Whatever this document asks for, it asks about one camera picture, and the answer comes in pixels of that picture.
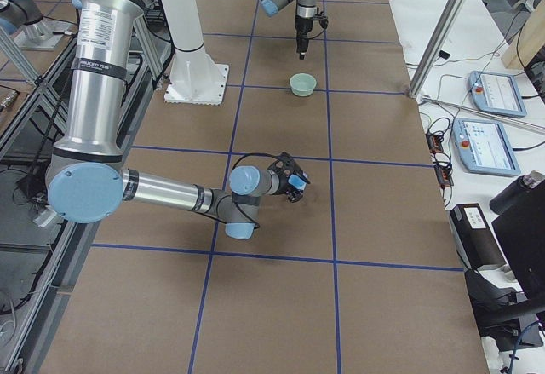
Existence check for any black water bottle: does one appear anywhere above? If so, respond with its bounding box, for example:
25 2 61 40
489 170 544 215

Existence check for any light blue plastic cup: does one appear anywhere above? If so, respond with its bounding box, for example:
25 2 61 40
288 174 307 191

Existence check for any near teach pendant tablet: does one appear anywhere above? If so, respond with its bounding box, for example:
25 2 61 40
452 118 520 177

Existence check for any far teach pendant tablet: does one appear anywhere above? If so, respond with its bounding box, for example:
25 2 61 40
468 71 527 118

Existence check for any small black square device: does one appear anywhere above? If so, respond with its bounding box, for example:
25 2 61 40
439 50 450 60

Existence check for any black power adapter box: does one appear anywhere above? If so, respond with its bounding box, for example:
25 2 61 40
449 203 506 271

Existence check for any black computer monitor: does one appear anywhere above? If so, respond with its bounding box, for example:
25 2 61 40
492 184 545 298

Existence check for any light green ceramic bowl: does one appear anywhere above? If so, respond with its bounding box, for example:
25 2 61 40
289 72 317 97

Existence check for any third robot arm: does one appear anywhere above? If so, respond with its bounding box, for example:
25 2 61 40
1 0 62 51

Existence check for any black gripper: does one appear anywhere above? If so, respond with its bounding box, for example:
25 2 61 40
295 14 329 59
267 152 310 202

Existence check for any teach pendant tablet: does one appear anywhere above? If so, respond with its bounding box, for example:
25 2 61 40
452 118 520 177
468 71 527 118

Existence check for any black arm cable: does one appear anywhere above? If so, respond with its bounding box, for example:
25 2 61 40
225 152 286 230

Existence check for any aluminium frame post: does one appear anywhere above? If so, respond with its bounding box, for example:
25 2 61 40
407 0 465 99

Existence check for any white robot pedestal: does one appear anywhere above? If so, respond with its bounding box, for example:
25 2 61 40
162 0 229 106

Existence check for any aluminium side frame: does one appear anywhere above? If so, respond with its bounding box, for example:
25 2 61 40
1 0 161 373

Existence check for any thin metal rod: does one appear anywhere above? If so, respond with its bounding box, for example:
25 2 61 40
421 96 545 134

